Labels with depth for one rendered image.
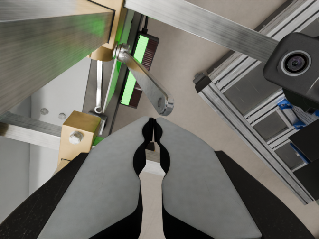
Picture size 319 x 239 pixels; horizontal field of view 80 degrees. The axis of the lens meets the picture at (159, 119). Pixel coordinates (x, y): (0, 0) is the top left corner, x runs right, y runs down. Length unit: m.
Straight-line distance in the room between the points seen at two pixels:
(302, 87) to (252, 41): 0.10
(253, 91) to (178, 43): 0.47
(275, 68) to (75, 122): 0.28
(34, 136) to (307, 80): 0.38
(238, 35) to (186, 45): 0.88
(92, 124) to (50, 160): 0.45
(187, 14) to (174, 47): 0.88
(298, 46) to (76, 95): 0.51
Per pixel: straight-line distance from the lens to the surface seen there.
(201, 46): 1.17
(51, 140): 0.37
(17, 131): 0.39
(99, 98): 0.48
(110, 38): 0.26
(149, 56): 0.43
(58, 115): 0.65
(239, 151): 1.59
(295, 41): 0.21
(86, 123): 0.34
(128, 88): 0.46
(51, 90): 0.61
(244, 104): 1.12
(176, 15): 0.26
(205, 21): 0.27
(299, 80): 0.21
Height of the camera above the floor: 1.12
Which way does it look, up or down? 60 degrees down
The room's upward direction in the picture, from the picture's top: 179 degrees clockwise
